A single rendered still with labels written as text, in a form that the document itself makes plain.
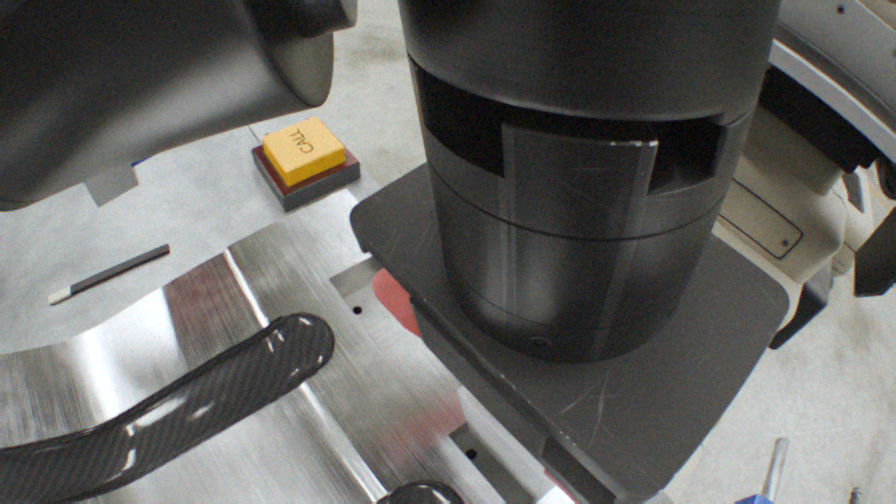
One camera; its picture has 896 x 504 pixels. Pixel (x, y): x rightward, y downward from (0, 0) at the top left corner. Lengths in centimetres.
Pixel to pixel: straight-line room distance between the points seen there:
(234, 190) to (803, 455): 167
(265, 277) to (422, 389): 11
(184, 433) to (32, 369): 11
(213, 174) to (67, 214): 18
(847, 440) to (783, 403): 39
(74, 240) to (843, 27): 71
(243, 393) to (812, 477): 165
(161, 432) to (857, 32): 54
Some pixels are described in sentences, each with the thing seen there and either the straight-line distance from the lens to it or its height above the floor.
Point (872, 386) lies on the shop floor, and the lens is 221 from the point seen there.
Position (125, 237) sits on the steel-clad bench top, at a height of 80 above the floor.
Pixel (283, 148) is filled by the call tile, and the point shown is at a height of 84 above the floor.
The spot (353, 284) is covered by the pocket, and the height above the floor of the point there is 87.
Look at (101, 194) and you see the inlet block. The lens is 34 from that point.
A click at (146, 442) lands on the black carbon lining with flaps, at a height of 88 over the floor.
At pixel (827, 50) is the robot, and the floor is 105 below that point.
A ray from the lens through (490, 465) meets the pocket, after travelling 25.
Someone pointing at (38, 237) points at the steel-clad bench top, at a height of 80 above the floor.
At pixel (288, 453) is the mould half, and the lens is 23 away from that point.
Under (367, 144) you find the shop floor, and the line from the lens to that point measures 175.
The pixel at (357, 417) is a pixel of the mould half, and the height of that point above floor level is 89.
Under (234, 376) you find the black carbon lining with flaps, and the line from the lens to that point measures 26.
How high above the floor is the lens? 111
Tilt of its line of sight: 52 degrees down
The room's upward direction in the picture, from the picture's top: 10 degrees clockwise
